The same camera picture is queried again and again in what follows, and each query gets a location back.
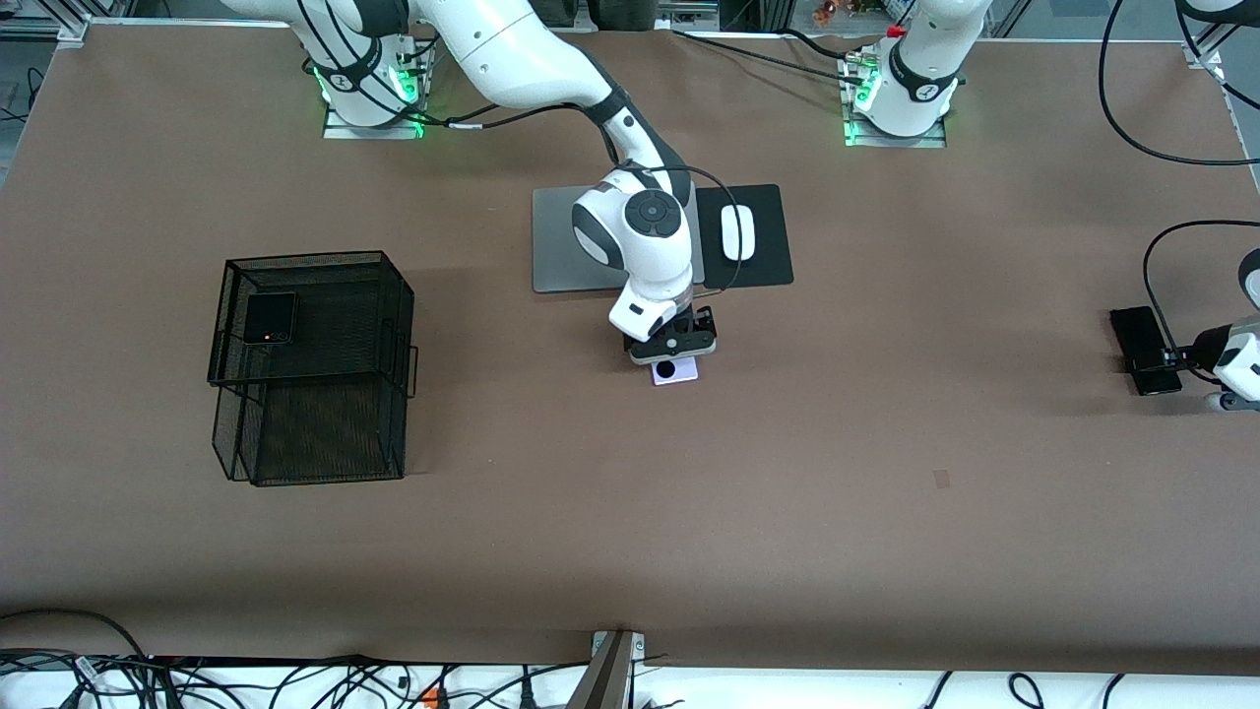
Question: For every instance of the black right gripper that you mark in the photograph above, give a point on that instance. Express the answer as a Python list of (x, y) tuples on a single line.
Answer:
[(695, 321)]

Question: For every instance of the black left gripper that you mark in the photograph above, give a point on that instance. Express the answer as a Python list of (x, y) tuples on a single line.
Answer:
[(1184, 354)]

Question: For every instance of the long black slab phone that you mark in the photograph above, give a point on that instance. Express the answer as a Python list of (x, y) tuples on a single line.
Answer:
[(1132, 330)]

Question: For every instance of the white flip phone black circles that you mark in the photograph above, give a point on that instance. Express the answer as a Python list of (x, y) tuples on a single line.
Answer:
[(687, 373)]

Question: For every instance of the black square flip phone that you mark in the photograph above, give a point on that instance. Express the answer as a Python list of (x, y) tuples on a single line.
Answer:
[(271, 315)]

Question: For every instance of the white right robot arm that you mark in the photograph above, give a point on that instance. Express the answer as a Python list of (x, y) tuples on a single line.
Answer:
[(630, 236)]

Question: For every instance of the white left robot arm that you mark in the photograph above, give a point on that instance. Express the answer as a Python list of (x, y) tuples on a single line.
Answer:
[(915, 69)]

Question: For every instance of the white computer mouse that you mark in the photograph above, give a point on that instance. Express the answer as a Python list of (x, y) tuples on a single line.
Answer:
[(738, 233)]

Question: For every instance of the black mouse pad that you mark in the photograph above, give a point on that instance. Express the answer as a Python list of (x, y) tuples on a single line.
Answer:
[(773, 236)]

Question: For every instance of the grey closed laptop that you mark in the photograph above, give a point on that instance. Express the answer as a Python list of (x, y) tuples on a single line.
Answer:
[(551, 246)]

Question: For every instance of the small colourful figurines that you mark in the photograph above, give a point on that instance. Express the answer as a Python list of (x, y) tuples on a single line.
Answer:
[(847, 10)]

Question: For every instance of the black mesh two-tier tray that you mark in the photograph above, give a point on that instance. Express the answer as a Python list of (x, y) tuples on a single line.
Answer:
[(325, 433)]

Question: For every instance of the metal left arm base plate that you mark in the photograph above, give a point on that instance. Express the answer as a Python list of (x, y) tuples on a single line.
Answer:
[(896, 142)]

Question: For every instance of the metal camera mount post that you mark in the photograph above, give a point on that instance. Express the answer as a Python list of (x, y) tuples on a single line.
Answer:
[(610, 670)]

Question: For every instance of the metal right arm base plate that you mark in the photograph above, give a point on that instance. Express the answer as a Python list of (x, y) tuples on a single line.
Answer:
[(374, 132)]

